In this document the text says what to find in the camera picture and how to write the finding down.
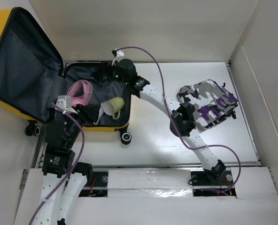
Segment white plastic bottle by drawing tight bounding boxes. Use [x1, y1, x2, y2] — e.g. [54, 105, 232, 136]
[94, 103, 104, 125]

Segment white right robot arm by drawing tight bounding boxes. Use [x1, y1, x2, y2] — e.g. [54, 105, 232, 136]
[93, 59, 226, 186]

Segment metal base rail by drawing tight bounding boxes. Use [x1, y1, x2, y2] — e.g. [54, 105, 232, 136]
[79, 168, 236, 198]

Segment purple camouflage backpack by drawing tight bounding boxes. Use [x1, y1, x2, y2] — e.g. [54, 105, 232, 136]
[177, 79, 239, 131]

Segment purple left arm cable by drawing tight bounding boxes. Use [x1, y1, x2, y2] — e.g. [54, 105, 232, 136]
[27, 104, 86, 225]

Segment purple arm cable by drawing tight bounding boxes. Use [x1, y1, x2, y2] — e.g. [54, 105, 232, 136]
[115, 46, 242, 196]
[27, 104, 86, 225]

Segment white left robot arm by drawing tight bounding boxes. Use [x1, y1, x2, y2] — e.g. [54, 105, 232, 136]
[29, 104, 97, 225]

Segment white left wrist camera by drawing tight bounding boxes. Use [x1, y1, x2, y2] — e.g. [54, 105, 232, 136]
[54, 95, 78, 114]

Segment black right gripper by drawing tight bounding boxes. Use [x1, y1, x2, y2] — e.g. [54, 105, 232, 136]
[92, 60, 129, 85]

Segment pale yellow mug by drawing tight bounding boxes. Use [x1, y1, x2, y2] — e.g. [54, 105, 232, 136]
[102, 97, 124, 120]

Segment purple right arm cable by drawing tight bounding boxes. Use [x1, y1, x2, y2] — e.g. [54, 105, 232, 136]
[115, 46, 242, 196]

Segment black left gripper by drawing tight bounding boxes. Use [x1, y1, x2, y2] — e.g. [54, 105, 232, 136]
[66, 103, 100, 147]

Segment yellow hard-shell suitcase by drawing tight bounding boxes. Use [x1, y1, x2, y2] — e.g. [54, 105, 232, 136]
[0, 7, 131, 144]

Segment pink headphones with cable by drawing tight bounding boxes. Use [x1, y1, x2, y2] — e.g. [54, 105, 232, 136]
[67, 80, 93, 106]

